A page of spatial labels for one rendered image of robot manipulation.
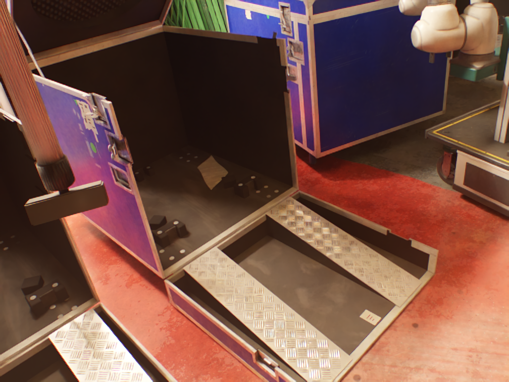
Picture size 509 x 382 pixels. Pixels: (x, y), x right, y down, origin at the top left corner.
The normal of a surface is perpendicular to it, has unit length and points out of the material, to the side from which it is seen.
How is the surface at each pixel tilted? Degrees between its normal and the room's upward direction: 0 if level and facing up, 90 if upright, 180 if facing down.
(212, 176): 1
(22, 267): 0
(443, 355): 0
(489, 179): 90
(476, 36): 91
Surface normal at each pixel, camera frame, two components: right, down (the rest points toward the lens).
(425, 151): -0.11, -0.85
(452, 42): 0.14, 0.72
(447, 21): 0.12, 0.30
